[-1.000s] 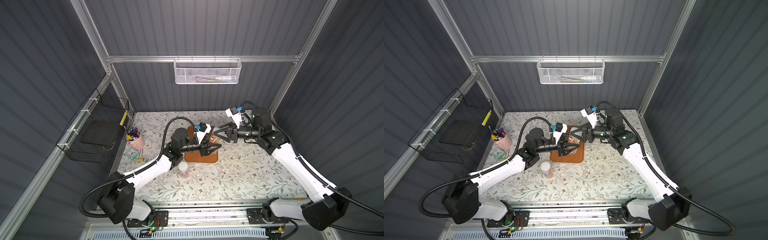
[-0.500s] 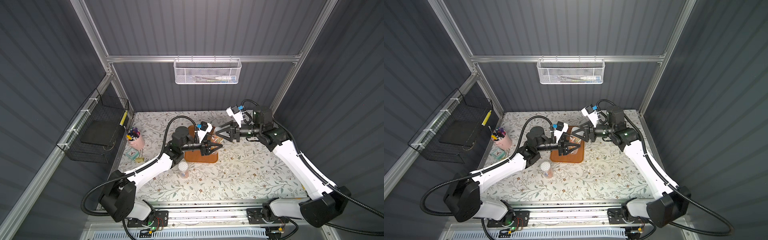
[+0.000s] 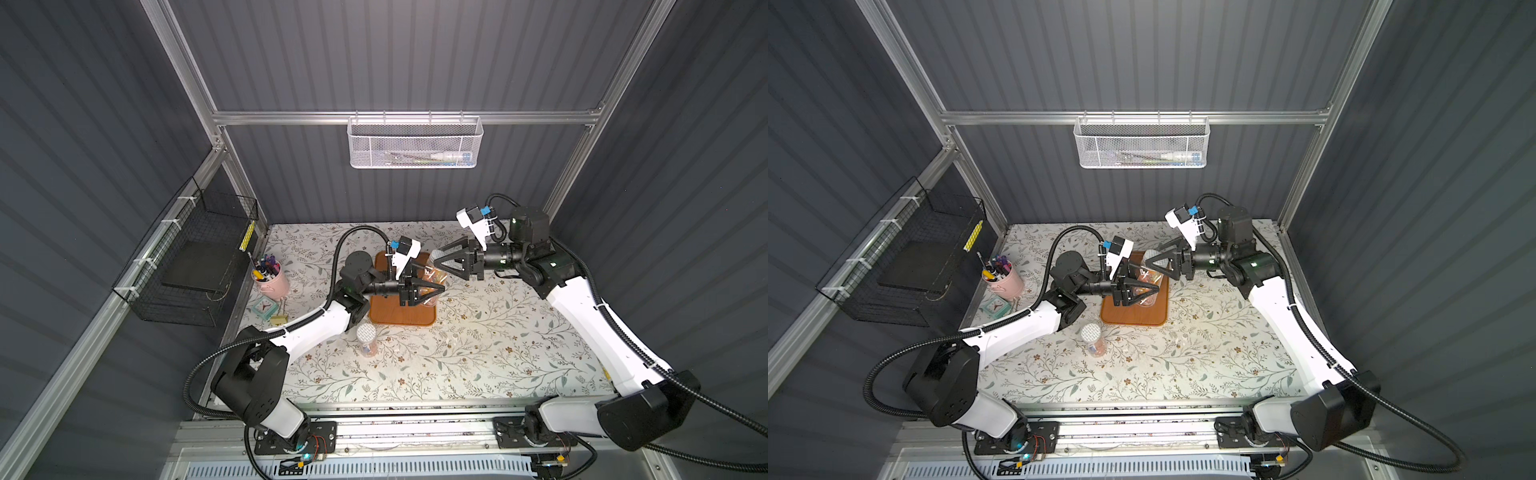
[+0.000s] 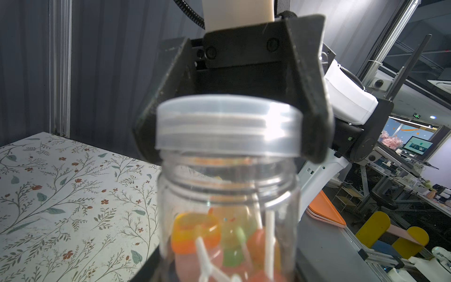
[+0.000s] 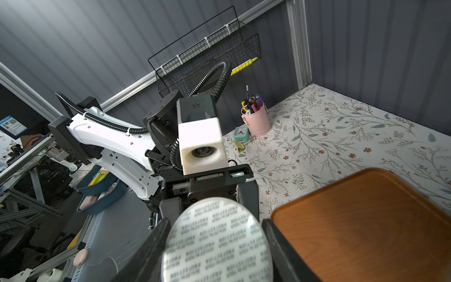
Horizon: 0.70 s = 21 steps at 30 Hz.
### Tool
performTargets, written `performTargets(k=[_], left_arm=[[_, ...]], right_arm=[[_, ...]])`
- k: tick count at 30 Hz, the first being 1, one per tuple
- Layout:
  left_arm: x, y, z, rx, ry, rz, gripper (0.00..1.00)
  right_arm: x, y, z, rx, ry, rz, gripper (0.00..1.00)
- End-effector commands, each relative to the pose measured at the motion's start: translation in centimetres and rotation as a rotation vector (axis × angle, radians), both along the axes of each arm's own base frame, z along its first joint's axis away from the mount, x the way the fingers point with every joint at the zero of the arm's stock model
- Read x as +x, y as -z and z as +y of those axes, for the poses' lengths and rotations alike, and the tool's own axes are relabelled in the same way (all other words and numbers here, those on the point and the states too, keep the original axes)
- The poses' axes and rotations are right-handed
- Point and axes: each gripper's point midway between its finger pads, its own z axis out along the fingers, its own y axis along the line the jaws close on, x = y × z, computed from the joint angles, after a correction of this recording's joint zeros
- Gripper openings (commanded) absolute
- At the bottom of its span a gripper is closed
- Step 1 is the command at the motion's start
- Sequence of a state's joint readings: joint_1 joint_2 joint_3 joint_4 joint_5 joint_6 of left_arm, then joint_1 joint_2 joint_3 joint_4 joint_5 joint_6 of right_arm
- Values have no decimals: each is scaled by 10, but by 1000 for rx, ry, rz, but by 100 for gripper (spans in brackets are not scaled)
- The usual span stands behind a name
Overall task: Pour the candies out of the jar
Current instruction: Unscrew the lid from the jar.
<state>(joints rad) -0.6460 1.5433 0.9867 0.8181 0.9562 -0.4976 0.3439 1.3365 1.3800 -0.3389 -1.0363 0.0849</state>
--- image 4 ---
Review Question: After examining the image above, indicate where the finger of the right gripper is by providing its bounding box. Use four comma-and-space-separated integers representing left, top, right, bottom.
133, 38, 195, 165
284, 15, 334, 163

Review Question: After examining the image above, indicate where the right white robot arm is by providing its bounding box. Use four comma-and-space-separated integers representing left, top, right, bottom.
133, 12, 393, 218

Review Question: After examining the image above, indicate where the clear candy jar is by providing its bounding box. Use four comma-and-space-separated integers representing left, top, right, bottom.
157, 150, 300, 282

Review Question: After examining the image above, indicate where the right black corrugated cable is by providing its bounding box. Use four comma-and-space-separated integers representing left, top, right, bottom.
172, 0, 207, 29

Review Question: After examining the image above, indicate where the white jar lid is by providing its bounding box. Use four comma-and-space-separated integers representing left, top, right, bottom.
156, 95, 303, 157

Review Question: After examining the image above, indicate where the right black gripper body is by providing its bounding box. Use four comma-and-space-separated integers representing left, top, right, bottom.
190, 19, 296, 106

